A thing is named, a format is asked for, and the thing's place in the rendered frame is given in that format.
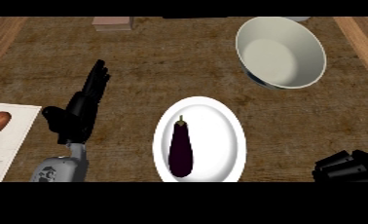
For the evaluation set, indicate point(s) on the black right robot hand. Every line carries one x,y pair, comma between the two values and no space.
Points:
341,168

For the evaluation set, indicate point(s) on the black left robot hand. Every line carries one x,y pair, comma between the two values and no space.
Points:
81,111

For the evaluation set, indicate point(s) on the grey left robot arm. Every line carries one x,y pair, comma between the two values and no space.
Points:
63,166

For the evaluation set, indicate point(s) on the white oval plate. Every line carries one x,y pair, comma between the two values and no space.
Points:
220,130

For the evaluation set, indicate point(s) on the cream white bowl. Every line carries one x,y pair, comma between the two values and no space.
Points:
279,56

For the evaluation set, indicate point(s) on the white cutting board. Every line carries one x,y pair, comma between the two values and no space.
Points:
16,130

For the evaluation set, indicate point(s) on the orange-brown vegetable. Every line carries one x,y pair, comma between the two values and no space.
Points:
3,119

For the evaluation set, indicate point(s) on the brown woven placemat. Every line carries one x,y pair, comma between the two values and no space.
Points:
167,68

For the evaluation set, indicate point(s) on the dark purple eggplant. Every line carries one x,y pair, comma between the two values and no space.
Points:
180,151

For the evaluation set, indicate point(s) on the pale pink block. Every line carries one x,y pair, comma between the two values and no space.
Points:
112,23

